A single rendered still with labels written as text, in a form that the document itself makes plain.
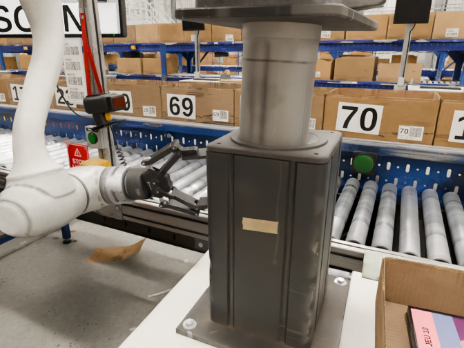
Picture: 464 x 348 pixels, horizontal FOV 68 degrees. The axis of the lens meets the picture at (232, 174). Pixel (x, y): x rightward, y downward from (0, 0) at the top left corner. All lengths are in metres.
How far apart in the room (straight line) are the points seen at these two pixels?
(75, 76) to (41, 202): 0.59
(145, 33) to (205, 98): 6.04
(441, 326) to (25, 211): 0.72
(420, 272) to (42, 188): 0.70
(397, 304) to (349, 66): 5.13
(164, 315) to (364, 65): 5.26
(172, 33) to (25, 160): 6.56
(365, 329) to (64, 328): 1.49
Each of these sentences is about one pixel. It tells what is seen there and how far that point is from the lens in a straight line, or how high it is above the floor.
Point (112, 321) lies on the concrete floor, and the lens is 1.87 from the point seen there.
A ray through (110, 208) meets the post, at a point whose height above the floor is 0.70.
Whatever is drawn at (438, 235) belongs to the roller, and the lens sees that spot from 1.07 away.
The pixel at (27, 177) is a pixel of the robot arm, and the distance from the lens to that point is 0.74.
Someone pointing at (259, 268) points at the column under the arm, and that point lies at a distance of 0.55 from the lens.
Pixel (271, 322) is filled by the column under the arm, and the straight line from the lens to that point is 0.61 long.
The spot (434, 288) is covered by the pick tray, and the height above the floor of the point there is 0.80.
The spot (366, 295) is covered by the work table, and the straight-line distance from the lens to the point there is 0.77.
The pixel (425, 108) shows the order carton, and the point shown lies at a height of 1.02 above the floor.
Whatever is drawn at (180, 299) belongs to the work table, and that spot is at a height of 0.75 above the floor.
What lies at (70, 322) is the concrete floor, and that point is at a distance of 1.93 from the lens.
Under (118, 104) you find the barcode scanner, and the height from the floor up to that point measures 1.06.
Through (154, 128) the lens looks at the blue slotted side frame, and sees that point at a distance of 1.74.
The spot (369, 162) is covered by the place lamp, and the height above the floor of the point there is 0.82.
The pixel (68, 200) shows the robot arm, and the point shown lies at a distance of 0.76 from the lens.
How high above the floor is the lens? 1.20
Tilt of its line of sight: 19 degrees down
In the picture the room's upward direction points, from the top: straight up
